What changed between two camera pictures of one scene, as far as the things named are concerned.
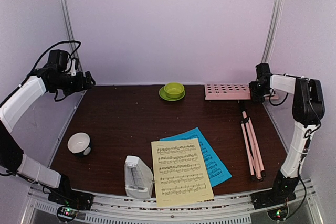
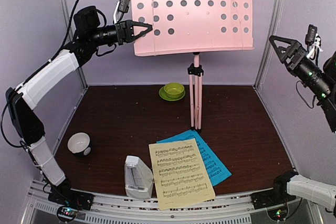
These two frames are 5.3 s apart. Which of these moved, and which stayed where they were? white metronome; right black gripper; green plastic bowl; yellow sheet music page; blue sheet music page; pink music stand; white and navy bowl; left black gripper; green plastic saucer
Moved: left black gripper; right black gripper; pink music stand
Stayed: white metronome; yellow sheet music page; green plastic bowl; white and navy bowl; green plastic saucer; blue sheet music page
